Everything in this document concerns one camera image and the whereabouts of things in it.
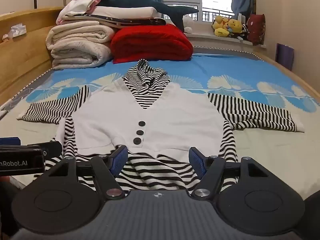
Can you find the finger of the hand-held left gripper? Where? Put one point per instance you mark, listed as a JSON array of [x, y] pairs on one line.
[[10, 140], [51, 148]]

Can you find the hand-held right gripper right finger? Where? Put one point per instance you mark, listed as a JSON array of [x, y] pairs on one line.
[[198, 163]]

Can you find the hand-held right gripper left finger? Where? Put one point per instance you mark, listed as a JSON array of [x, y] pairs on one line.
[[119, 161]]

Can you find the striped sweater with white vest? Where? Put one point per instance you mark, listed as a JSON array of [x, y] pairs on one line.
[[160, 110]]

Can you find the cream folded quilt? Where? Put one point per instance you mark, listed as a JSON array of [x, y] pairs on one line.
[[75, 47]]

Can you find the blue and cream printed bedsheet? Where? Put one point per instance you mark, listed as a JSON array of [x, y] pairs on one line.
[[250, 70]]

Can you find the tissue box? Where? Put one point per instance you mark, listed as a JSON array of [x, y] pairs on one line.
[[16, 31]]

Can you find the red folded blanket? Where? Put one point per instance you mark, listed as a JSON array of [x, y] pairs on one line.
[[150, 42]]

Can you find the purple box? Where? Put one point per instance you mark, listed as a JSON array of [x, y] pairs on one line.
[[283, 56]]

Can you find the yellow plush toy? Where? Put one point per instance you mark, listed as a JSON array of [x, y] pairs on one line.
[[236, 27], [220, 26]]

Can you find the white plush toy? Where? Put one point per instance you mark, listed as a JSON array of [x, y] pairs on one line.
[[188, 23]]

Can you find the navy trimmed folded blanket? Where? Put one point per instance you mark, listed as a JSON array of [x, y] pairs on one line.
[[140, 21]]

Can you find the white and pink cloth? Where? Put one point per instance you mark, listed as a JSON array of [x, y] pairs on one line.
[[75, 7]]

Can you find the red cushion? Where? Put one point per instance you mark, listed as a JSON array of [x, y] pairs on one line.
[[256, 30]]

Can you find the teal shark plush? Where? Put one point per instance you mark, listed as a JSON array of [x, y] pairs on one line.
[[130, 1]]

